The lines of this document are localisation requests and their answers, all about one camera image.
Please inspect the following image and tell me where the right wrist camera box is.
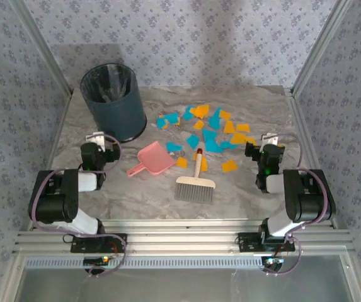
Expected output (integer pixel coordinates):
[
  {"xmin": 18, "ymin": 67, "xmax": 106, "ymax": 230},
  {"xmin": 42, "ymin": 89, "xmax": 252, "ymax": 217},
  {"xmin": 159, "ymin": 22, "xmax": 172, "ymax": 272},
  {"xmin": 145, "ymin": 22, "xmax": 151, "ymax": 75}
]
[{"xmin": 261, "ymin": 133, "xmax": 279, "ymax": 147}]

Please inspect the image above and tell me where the aluminium frame post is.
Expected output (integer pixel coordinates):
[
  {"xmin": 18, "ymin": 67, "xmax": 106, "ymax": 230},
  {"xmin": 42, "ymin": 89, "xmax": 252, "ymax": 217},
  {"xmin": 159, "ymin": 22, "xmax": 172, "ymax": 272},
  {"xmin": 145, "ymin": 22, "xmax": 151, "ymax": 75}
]
[
  {"xmin": 8, "ymin": 0, "xmax": 74, "ymax": 97},
  {"xmin": 289, "ymin": 0, "xmax": 357, "ymax": 96}
]

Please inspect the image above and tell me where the cream hand brush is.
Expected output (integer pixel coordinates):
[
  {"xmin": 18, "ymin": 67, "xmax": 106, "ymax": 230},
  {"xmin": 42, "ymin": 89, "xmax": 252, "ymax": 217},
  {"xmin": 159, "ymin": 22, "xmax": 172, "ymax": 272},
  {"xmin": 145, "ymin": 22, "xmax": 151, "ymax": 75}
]
[{"xmin": 174, "ymin": 147, "xmax": 215, "ymax": 202}]

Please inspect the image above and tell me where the aluminium table side rail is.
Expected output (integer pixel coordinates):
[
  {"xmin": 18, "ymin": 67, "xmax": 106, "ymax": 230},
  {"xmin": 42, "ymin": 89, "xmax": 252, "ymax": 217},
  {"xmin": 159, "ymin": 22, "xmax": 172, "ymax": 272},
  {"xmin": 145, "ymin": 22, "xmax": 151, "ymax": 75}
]
[
  {"xmin": 288, "ymin": 89, "xmax": 339, "ymax": 229},
  {"xmin": 25, "ymin": 89, "xmax": 74, "ymax": 232}
]

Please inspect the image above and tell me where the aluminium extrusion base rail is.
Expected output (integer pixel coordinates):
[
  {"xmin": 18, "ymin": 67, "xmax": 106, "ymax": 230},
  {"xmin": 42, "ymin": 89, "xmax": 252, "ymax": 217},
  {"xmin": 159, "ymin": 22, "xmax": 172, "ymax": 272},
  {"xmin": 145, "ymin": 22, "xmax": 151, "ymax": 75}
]
[{"xmin": 12, "ymin": 218, "xmax": 357, "ymax": 256}]

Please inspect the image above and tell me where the dark blue waste bin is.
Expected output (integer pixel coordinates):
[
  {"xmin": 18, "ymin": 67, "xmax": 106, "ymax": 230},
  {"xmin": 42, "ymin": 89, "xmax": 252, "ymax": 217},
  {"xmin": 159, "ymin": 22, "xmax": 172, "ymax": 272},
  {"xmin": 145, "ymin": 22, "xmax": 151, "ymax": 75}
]
[{"xmin": 79, "ymin": 62, "xmax": 148, "ymax": 144}]

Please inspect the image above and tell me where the clear plastic bin liner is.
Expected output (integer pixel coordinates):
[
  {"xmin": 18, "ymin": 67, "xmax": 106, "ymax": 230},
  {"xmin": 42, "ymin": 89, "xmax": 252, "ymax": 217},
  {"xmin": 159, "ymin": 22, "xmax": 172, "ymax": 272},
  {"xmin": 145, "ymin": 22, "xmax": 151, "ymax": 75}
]
[{"xmin": 82, "ymin": 64, "xmax": 135, "ymax": 103}]

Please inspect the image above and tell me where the pink plastic dustpan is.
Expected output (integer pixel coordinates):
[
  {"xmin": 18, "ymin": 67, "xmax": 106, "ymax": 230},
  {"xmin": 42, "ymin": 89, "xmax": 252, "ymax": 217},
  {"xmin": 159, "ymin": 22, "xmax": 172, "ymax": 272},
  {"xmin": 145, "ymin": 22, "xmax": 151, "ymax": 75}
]
[{"xmin": 126, "ymin": 141, "xmax": 177, "ymax": 177}]

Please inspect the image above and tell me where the grey slotted cable duct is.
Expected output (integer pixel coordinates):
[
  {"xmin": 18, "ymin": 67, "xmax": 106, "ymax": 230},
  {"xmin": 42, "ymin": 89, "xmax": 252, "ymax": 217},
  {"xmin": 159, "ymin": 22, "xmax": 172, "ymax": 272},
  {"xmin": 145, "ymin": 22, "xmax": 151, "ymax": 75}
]
[{"xmin": 25, "ymin": 255, "xmax": 265, "ymax": 270}]

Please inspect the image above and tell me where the small circuit board with LED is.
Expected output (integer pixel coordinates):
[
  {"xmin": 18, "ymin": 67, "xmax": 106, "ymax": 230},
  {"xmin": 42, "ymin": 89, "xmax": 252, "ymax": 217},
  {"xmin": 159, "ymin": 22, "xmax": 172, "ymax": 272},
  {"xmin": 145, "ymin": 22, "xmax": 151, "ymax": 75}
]
[
  {"xmin": 83, "ymin": 256, "xmax": 110, "ymax": 266},
  {"xmin": 261, "ymin": 257, "xmax": 285, "ymax": 267}
]

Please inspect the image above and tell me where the grey metal bracket with cable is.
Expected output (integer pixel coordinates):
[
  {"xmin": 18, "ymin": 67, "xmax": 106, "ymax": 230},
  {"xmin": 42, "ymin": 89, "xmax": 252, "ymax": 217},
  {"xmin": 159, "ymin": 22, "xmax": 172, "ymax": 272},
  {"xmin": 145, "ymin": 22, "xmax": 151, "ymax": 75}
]
[{"xmin": 85, "ymin": 131, "xmax": 106, "ymax": 151}]

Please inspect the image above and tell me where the metal sheet panel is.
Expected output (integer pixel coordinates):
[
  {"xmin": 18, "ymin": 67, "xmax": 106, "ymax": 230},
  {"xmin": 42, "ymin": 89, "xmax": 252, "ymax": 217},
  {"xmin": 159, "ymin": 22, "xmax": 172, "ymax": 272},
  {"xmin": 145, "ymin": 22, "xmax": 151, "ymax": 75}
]
[{"xmin": 11, "ymin": 255, "xmax": 361, "ymax": 302}]

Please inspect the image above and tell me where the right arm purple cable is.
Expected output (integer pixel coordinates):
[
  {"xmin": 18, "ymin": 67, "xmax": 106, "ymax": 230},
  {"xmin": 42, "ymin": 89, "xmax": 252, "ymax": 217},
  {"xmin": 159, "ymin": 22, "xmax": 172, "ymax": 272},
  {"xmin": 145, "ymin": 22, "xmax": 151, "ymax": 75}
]
[{"xmin": 263, "ymin": 133, "xmax": 331, "ymax": 277}]

